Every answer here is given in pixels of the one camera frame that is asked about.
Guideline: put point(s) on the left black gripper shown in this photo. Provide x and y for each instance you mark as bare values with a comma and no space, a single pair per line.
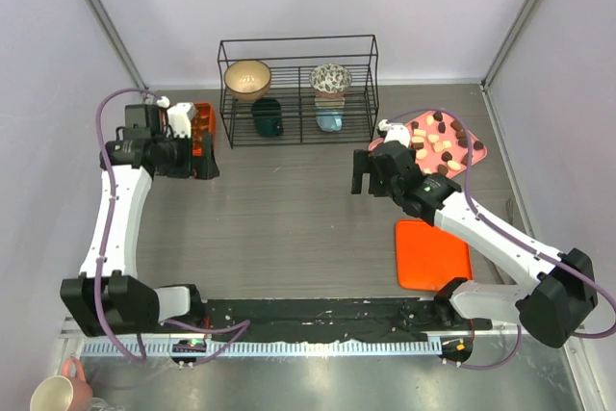
205,167

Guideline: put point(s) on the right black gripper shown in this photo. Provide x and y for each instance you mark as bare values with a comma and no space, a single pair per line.
364,164

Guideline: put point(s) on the orange chocolate box tray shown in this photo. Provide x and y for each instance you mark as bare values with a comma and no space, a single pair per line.
203,123

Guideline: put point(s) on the orange box lid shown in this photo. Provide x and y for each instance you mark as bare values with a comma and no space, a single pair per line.
428,258

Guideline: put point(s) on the metal tongs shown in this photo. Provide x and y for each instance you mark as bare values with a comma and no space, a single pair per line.
510,212

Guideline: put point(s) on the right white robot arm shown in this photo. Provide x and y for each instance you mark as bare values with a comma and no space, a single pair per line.
554,291

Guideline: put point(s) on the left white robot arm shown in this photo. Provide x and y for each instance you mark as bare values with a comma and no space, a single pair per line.
107,291

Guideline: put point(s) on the light blue mug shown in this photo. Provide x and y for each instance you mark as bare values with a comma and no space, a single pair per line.
329,120

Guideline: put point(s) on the dark green mug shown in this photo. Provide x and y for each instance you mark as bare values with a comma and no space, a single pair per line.
267,118

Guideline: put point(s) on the floral patterned bowl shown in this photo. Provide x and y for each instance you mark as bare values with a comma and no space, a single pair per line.
330,80

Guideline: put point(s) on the tan bowl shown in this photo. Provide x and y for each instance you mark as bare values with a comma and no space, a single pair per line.
247,80

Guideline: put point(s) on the pink mug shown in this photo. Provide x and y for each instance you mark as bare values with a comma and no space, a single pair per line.
66,391

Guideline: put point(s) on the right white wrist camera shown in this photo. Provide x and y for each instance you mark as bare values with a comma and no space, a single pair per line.
394,131

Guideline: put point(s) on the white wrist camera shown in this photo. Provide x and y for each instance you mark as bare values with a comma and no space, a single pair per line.
394,131
178,117

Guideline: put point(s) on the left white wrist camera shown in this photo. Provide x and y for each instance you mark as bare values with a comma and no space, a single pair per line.
178,117

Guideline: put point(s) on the black wire rack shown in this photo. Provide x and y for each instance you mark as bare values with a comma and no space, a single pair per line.
291,61

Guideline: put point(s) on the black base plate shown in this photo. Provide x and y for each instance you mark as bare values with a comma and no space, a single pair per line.
326,320

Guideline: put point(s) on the white cable duct rail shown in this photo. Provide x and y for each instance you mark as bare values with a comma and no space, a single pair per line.
185,349

